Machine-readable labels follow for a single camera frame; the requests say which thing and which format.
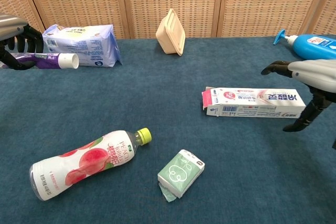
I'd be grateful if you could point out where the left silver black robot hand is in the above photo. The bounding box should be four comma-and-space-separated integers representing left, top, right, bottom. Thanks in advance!
0, 14, 44, 71

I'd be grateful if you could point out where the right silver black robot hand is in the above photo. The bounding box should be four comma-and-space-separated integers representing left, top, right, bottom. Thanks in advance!
261, 59, 336, 132

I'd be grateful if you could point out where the purple toothpaste tube white cap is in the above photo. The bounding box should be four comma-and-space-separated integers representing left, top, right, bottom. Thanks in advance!
0, 52, 80, 70

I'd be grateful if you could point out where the white pink toothpaste box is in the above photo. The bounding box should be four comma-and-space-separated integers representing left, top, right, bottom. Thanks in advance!
201, 86, 307, 119

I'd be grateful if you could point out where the blue pump lotion bottle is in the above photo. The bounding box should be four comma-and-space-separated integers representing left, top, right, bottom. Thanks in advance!
272, 28, 336, 61

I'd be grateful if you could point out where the blue white wet wipes pack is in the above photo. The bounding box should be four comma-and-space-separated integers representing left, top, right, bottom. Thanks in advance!
42, 24, 123, 68

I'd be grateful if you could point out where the beige plastic food container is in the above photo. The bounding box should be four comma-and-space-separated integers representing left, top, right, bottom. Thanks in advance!
155, 8, 186, 57

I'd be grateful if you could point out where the peach drink bottle green cap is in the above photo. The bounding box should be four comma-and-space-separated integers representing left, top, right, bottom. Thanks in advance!
28, 127, 153, 201

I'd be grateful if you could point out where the teal table cloth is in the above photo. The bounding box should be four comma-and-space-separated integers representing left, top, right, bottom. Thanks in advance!
0, 35, 336, 224

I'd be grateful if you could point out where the green tissue pack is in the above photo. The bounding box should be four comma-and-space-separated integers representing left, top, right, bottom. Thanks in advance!
157, 149, 206, 203

